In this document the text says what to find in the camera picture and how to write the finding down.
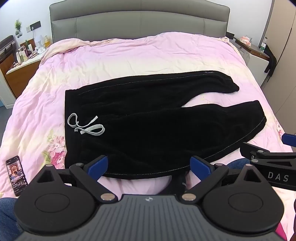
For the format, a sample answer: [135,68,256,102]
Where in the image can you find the person's leg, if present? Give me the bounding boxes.
[0,198,25,241]
[225,159,253,174]

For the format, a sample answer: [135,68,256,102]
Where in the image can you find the black pants with white drawstring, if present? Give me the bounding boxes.
[64,71,267,179]

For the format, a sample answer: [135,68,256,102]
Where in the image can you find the grey padded headboard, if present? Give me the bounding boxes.
[49,0,231,44]

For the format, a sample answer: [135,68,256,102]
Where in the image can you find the person's right leg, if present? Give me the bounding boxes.
[225,159,253,174]

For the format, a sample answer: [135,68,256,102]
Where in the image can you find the white nightstand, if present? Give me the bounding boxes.
[233,37,276,87]

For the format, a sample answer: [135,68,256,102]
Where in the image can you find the pink floral blanket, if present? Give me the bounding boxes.
[0,32,293,234]

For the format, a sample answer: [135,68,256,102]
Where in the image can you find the black wall socket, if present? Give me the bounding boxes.
[26,21,41,32]

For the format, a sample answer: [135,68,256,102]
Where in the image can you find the black smartphone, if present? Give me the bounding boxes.
[6,155,28,197]

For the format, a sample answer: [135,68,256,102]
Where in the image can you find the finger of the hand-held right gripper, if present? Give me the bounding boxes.
[282,133,296,147]
[240,141,296,163]

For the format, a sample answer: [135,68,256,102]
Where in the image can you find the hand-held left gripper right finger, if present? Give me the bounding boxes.
[180,156,263,202]

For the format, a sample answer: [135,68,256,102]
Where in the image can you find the person's left leg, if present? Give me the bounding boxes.
[0,198,25,241]

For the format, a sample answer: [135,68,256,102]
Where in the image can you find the white table lamp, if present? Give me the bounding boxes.
[34,35,45,49]

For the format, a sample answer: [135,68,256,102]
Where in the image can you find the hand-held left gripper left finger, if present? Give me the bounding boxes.
[36,155,117,202]

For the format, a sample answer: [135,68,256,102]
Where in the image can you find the small potted plant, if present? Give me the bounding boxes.
[14,20,23,38]

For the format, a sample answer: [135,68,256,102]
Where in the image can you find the beige wardrobe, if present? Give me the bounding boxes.
[261,0,296,122]

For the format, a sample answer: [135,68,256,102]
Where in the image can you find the wooden dresser with white top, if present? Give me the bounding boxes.
[0,35,49,109]

